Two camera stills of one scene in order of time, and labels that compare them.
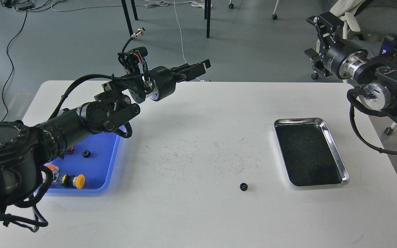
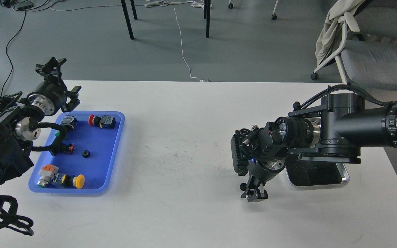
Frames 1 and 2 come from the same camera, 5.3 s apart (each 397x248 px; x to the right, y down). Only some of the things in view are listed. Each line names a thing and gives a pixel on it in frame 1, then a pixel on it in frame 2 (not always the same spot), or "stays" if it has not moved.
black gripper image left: [165, 80] -> [51, 96]
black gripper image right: [344, 60] -> [263, 169]
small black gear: [243, 186] stays
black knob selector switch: [69, 150] stays
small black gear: [86, 153] stays
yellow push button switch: [78, 181] stays
